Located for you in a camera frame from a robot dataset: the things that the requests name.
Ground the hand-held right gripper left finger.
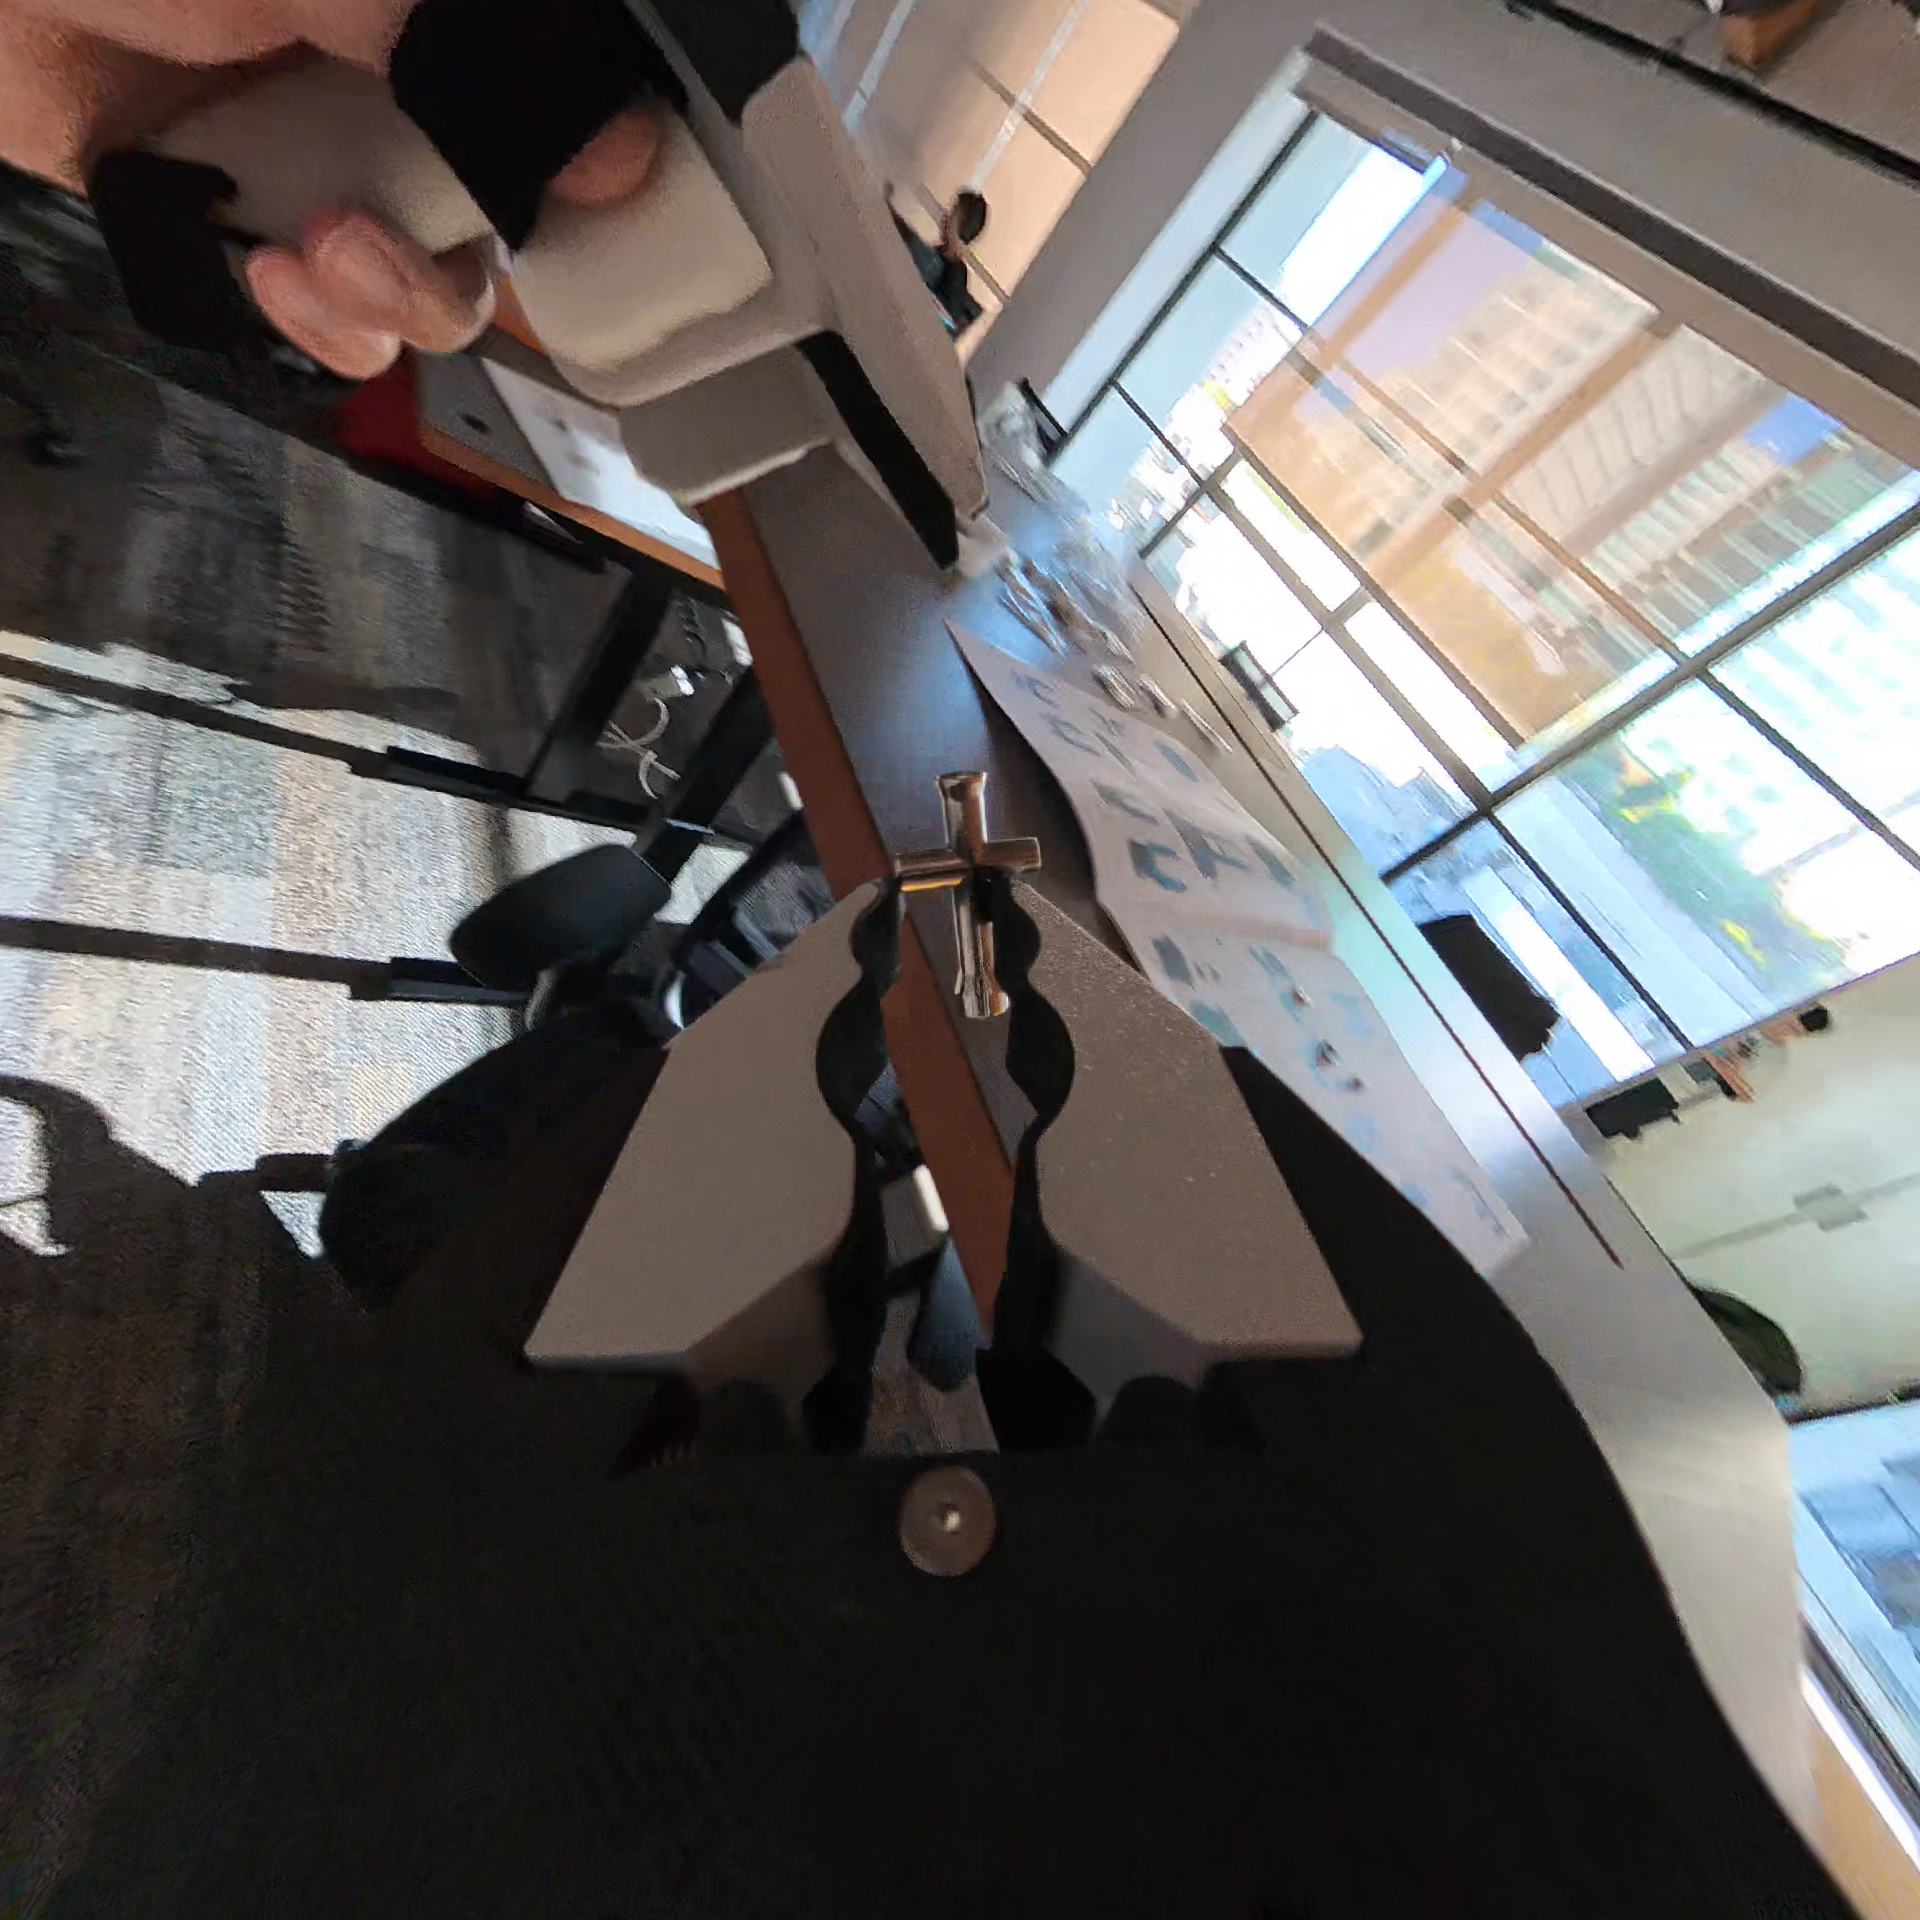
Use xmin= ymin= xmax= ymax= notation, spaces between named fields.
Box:
xmin=522 ymin=879 xmax=906 ymax=1399

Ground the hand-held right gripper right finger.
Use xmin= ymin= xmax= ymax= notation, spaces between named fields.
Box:
xmin=980 ymin=879 xmax=1361 ymax=1388

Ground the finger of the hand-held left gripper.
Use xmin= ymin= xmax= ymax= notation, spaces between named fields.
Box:
xmin=616 ymin=59 xmax=996 ymax=574

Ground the cross-shaped metal wrench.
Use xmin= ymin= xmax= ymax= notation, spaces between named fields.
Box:
xmin=893 ymin=772 xmax=1044 ymax=1021

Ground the person's left hand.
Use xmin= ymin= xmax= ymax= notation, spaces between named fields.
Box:
xmin=0 ymin=0 xmax=663 ymax=379

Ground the black office chair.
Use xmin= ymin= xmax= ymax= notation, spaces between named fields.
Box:
xmin=319 ymin=841 xmax=902 ymax=1309

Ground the pile of small metal parts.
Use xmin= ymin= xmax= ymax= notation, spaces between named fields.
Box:
xmin=976 ymin=384 xmax=1277 ymax=737

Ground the printed instruction sheet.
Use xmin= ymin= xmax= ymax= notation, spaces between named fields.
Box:
xmin=943 ymin=616 xmax=1532 ymax=1278

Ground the large glass window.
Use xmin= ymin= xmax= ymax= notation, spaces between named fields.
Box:
xmin=1051 ymin=112 xmax=1920 ymax=1053

